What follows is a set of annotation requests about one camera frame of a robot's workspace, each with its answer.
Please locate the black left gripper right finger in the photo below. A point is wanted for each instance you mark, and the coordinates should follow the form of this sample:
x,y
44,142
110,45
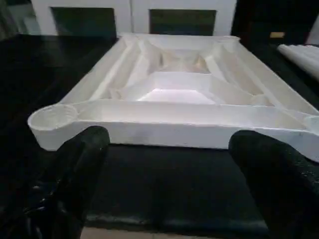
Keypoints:
x,y
279,186

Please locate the white cabinet with glass doors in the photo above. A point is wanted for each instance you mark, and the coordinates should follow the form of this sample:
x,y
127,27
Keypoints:
x,y
129,15

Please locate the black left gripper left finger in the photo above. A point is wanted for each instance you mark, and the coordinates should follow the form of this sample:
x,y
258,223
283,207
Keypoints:
x,y
74,174

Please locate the small gold label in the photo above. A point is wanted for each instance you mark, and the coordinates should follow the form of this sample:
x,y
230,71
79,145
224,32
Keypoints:
x,y
277,35

